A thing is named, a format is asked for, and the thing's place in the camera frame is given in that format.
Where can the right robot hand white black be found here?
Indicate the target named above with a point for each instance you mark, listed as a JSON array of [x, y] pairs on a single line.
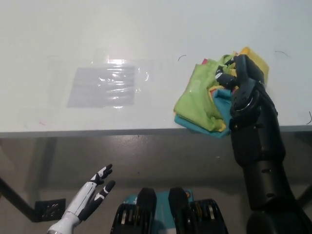
[[243, 95]]

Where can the black ribbed body block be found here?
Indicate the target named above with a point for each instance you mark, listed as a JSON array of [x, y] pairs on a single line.
[[134, 214], [195, 217]]

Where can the transparent plastic sleeve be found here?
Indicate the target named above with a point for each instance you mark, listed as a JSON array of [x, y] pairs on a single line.
[[146, 95]]

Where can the black floor plate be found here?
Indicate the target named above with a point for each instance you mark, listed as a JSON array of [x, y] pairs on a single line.
[[50, 209]]

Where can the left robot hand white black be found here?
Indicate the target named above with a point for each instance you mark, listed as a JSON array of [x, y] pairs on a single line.
[[85, 195]]

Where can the teal microfibre cloth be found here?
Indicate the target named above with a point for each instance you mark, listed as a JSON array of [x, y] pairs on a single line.
[[220, 97]]

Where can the clear plastic bag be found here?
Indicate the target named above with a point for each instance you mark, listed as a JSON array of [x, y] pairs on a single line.
[[97, 90]]

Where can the right black ribbed body block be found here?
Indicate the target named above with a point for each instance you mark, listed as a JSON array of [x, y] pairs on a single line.
[[195, 217]]

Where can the pink microfibre cloth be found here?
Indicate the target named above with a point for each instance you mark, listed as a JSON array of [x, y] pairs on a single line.
[[205, 61]]

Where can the left black ribbed body block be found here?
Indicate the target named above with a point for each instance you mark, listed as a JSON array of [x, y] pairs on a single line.
[[134, 214]]

